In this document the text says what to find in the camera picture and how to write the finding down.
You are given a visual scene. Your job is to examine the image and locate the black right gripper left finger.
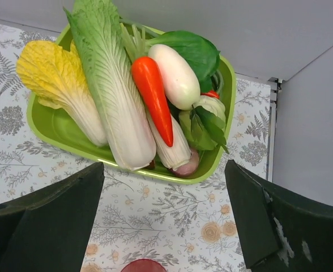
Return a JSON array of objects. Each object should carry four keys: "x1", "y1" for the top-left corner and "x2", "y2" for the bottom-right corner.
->
[{"x1": 0, "y1": 163, "x2": 105, "y2": 272}]

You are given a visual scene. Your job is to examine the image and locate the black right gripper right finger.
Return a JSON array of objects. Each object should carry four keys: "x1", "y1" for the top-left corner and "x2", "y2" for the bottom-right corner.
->
[{"x1": 225, "y1": 160, "x2": 333, "y2": 271}]

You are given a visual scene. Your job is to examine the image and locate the floral patterned table mat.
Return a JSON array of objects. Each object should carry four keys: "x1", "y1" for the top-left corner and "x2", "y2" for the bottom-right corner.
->
[{"x1": 0, "y1": 24, "x2": 271, "y2": 271}]

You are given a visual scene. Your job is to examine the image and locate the red straw holder cup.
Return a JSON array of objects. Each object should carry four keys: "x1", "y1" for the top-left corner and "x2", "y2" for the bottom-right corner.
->
[{"x1": 121, "y1": 259, "x2": 166, "y2": 272}]

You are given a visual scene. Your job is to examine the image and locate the green plastic vegetable tray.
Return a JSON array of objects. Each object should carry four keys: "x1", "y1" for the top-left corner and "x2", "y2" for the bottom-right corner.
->
[{"x1": 26, "y1": 22, "x2": 237, "y2": 185}]

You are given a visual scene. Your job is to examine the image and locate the purple onion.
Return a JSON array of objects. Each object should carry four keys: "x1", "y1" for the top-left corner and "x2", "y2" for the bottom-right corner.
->
[{"x1": 169, "y1": 148, "x2": 199, "y2": 177}]

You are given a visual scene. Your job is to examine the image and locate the small white cabbage stalk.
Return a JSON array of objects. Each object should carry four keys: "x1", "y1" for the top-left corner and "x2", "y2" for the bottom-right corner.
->
[{"x1": 146, "y1": 111, "x2": 191, "y2": 171}]

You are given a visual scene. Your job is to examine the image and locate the green leafy bok choy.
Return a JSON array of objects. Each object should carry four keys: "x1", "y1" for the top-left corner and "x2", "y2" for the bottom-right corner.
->
[{"x1": 178, "y1": 95, "x2": 228, "y2": 151}]

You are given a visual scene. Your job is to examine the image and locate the yellow napa cabbage leaf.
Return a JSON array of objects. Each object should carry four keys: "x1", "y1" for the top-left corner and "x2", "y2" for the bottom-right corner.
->
[{"x1": 16, "y1": 40, "x2": 108, "y2": 147}]

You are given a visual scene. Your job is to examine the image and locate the white radish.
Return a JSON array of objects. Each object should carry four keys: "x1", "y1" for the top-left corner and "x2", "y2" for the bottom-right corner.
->
[{"x1": 148, "y1": 44, "x2": 200, "y2": 111}]

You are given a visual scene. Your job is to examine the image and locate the orange carrot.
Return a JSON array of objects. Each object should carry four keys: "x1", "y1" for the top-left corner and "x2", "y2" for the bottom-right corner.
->
[{"x1": 131, "y1": 56, "x2": 174, "y2": 147}]

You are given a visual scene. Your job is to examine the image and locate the dark green spinach leaf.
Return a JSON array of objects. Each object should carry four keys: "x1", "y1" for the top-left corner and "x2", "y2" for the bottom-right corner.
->
[{"x1": 146, "y1": 30, "x2": 220, "y2": 93}]

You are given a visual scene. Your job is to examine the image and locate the green napa cabbage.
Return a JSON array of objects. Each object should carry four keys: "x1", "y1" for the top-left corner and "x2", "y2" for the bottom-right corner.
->
[{"x1": 65, "y1": 1, "x2": 156, "y2": 171}]

